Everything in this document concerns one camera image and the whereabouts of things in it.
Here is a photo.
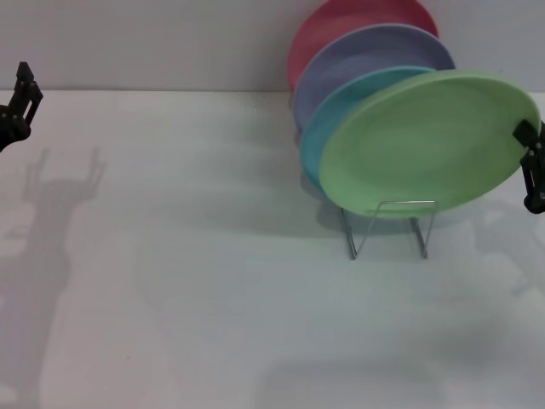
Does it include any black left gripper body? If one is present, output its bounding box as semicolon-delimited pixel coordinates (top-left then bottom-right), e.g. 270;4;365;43
0;106;31;153

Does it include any green round plastic plate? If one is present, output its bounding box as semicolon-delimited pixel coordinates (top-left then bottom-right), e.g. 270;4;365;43
318;70;541;222

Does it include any purple round plastic plate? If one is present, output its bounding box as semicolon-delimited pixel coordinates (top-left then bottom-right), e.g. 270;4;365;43
291;24;456;135

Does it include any teal round plastic plate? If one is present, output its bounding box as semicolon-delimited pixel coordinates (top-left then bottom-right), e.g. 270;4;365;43
299;65;435;193

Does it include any red round plastic plate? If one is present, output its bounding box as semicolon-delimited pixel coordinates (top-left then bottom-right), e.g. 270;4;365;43
287;0;439;93

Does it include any chrome wire plate rack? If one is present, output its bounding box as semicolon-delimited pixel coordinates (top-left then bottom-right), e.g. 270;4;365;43
339;199;438;262

